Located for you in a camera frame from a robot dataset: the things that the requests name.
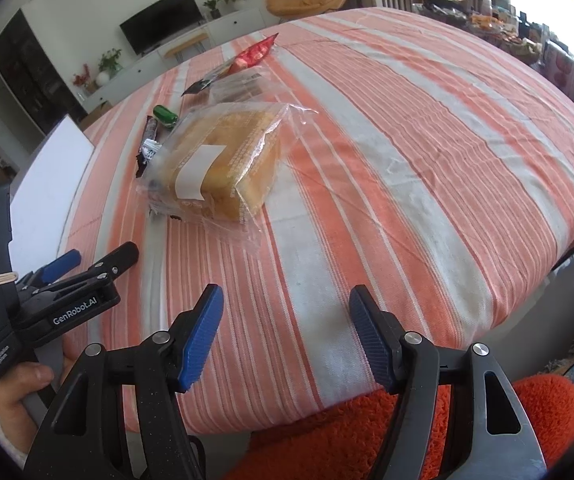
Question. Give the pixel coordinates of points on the clear yellow cake packet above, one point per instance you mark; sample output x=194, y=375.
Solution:
x=217, y=160

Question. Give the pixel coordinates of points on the clear brown pastry packet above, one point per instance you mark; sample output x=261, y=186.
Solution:
x=239, y=85

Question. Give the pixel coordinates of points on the person's left hand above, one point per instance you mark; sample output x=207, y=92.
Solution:
x=14, y=405

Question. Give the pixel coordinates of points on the dark chocolate bar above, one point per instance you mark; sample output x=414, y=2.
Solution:
x=149, y=132

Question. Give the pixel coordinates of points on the red flowers in vase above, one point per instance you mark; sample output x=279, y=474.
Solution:
x=82, y=79

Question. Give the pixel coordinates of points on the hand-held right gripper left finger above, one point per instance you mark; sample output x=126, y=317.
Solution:
x=202, y=340

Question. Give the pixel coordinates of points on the white box with brown base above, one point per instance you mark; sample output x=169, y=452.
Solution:
x=49, y=185

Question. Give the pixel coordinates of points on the small wooden bench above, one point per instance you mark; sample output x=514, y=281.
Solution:
x=184, y=44

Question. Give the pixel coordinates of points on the orange striped tablecloth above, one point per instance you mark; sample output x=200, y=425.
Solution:
x=392, y=160

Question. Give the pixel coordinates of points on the red snack packet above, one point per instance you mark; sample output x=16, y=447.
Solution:
x=254, y=52

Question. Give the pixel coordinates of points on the white television cabinet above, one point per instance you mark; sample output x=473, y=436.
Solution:
x=142, y=67

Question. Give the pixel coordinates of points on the orange fluffy cushion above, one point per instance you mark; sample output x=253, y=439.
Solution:
x=417, y=435

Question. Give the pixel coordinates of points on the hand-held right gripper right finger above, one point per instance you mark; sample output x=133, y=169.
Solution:
x=367, y=330

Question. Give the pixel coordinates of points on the long black and clear packet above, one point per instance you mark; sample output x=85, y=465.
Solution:
x=202, y=82

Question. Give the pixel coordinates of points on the small potted plant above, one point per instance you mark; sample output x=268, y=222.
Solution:
x=212, y=7

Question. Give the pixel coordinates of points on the brown cardboard box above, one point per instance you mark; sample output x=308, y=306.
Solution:
x=96, y=112

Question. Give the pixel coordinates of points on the black glass display cabinet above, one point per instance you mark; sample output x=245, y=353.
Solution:
x=27, y=70

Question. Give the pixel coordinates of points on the cluttered side table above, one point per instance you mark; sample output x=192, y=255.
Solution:
x=517, y=30

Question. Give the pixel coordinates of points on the black television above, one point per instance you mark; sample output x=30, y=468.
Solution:
x=162, y=30

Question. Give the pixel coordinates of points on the round white vase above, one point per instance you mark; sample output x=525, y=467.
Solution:
x=103, y=78

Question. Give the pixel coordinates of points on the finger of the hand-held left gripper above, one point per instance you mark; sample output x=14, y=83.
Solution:
x=59, y=263
x=112, y=258

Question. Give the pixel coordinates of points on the green plant in glass vase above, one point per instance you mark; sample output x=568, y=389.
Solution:
x=110, y=61

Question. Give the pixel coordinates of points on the green patterned snack packet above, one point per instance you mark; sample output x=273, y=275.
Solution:
x=164, y=115

